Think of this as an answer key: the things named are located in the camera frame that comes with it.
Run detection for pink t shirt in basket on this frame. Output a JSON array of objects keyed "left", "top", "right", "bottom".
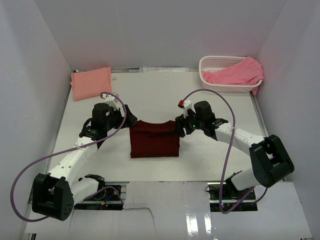
[{"left": 202, "top": 56, "right": 265, "bottom": 96}]

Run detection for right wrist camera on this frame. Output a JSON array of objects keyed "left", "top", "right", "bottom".
[{"left": 177, "top": 99, "right": 193, "bottom": 118}]

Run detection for white paper sheets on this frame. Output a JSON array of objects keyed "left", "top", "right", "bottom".
[{"left": 139, "top": 67, "right": 189, "bottom": 73}]

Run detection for folded salmon pink t shirt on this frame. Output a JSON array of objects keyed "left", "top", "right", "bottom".
[{"left": 70, "top": 67, "right": 112, "bottom": 102}]

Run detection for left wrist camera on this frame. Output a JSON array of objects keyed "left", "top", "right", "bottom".
[{"left": 101, "top": 93, "right": 120, "bottom": 111}]

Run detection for dark red t shirt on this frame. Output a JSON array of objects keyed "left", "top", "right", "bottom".
[{"left": 129, "top": 120, "right": 180, "bottom": 159}]

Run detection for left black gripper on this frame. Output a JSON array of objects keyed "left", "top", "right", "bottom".
[{"left": 103, "top": 104, "right": 137, "bottom": 131}]

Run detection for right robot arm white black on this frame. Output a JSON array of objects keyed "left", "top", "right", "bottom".
[{"left": 175, "top": 100, "right": 295, "bottom": 200}]

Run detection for white plastic basket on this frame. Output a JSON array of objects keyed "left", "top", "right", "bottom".
[{"left": 198, "top": 56, "right": 263, "bottom": 93}]

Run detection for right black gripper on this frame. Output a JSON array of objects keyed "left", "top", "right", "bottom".
[{"left": 173, "top": 108, "right": 205, "bottom": 138}]

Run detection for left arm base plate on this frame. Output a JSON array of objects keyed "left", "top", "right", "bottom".
[{"left": 74, "top": 184, "right": 127, "bottom": 211}]

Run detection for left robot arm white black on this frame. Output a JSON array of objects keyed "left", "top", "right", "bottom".
[{"left": 31, "top": 103, "right": 138, "bottom": 221}]

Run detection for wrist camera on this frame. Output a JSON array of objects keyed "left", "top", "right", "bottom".
[
  {"left": 101, "top": 93, "right": 120, "bottom": 111},
  {"left": 177, "top": 99, "right": 193, "bottom": 118}
]

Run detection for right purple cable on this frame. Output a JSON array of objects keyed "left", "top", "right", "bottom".
[{"left": 182, "top": 88, "right": 268, "bottom": 215}]

